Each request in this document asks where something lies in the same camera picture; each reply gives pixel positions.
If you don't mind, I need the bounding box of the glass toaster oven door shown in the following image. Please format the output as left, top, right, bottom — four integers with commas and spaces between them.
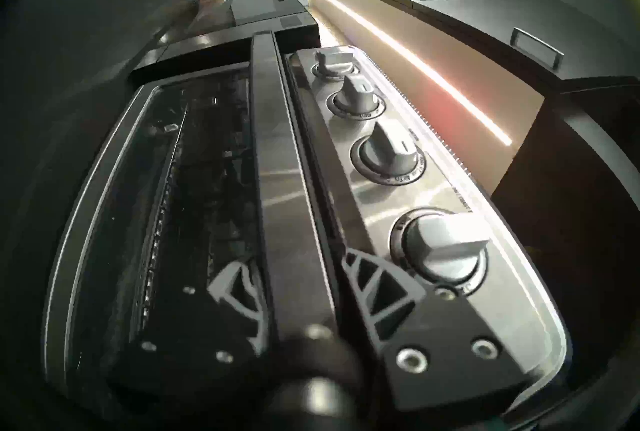
42, 32, 366, 416

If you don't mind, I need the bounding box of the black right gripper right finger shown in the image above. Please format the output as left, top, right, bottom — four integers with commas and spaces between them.
342, 247, 541, 413

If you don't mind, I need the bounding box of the wire oven rack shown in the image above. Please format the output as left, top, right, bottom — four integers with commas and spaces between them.
135, 100, 196, 336

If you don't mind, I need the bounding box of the silver oven knob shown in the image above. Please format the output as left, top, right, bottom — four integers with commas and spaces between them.
326, 75, 387, 118
311, 46, 362, 81
390, 207, 493, 298
350, 122, 426, 186

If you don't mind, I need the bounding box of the steel upper cabinet handle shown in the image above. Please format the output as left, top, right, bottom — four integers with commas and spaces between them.
510, 27, 566, 70

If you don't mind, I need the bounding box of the black microwave oven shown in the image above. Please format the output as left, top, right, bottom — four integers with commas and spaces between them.
130, 0, 321, 86

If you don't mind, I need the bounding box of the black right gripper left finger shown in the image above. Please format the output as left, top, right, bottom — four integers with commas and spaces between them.
107, 257, 273, 406

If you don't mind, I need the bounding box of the dark upper cabinet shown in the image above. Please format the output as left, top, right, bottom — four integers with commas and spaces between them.
302, 0, 640, 101

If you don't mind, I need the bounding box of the dark wall shelf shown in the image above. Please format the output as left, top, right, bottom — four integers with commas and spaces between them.
492, 77, 640, 386

